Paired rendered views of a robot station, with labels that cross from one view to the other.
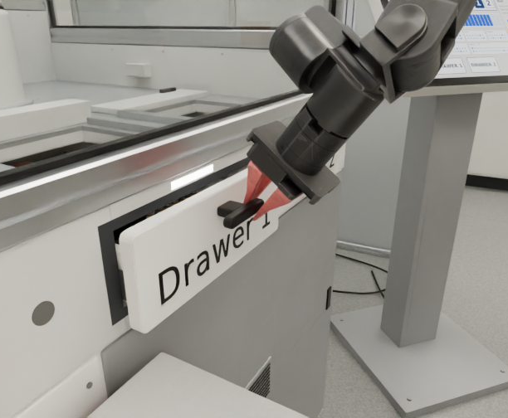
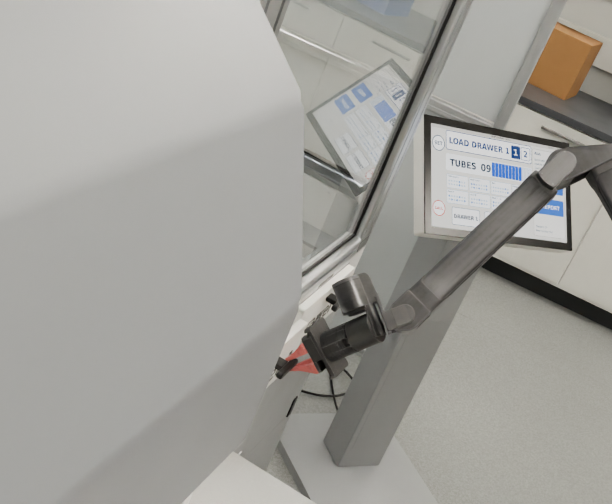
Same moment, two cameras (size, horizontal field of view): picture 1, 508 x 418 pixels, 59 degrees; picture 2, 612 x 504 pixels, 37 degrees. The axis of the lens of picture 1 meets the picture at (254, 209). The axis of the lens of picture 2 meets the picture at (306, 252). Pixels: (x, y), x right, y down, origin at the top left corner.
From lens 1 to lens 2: 1.21 m
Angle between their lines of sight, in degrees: 14
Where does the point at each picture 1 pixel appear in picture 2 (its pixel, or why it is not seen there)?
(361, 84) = (375, 333)
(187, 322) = not seen: hidden behind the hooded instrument
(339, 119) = (359, 344)
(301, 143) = (335, 347)
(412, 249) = (382, 368)
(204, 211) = not seen: hidden behind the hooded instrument
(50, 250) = not seen: hidden behind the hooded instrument
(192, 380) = (235, 460)
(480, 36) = (504, 191)
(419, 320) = (368, 442)
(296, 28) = (351, 285)
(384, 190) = (374, 270)
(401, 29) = (401, 317)
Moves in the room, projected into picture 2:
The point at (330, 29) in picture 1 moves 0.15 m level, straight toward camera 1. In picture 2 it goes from (369, 291) to (368, 336)
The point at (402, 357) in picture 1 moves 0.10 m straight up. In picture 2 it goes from (339, 478) to (350, 454)
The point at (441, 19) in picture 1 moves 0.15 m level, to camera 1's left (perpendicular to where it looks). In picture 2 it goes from (421, 316) to (341, 295)
